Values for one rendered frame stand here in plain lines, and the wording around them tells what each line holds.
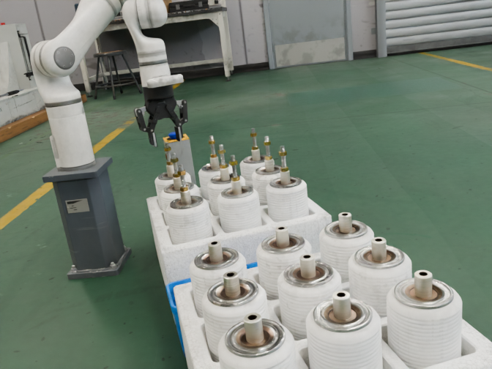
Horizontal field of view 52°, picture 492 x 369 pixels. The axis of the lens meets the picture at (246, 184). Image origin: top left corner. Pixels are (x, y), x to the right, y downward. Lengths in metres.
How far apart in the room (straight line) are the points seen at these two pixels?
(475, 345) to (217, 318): 0.35
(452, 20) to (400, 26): 0.60
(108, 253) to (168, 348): 0.43
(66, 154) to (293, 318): 0.82
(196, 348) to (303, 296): 0.17
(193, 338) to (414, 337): 0.32
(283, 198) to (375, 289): 0.42
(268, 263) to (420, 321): 0.27
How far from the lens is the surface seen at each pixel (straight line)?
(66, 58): 1.34
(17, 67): 4.77
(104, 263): 1.45
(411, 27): 6.38
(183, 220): 1.10
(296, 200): 1.15
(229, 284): 0.73
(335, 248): 0.88
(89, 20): 1.39
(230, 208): 1.12
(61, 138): 1.38
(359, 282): 0.80
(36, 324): 1.33
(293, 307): 0.76
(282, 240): 0.86
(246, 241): 1.11
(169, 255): 1.09
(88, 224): 1.41
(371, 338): 0.66
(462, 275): 1.29
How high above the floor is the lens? 0.63
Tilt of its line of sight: 18 degrees down
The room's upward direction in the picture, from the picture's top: 7 degrees counter-clockwise
